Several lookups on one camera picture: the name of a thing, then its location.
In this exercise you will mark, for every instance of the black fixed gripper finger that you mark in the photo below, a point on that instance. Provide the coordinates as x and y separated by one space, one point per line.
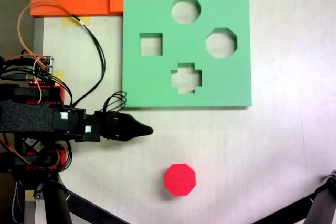
136 129

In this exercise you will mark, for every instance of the red octagonal pillar block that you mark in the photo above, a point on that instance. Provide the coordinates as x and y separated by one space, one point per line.
180 179

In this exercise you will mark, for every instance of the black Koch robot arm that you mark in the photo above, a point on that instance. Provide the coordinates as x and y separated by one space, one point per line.
26 119

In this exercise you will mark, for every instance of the red and black table clamp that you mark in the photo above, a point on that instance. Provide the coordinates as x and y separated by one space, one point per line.
62 155
57 94

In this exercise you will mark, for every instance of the small yellow tape piece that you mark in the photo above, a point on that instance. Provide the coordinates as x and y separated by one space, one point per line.
29 195
60 75

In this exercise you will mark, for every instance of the thin black tripod strut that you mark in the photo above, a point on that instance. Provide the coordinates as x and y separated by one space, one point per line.
288 209
92 211

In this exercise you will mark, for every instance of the thick black tripod leg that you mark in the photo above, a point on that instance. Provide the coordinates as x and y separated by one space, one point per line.
56 208
323 208

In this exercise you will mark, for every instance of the wide yellow tape piece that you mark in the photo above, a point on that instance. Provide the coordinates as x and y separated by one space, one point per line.
86 21

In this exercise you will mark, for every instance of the green shape sorting board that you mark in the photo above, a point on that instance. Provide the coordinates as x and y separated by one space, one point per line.
157 11

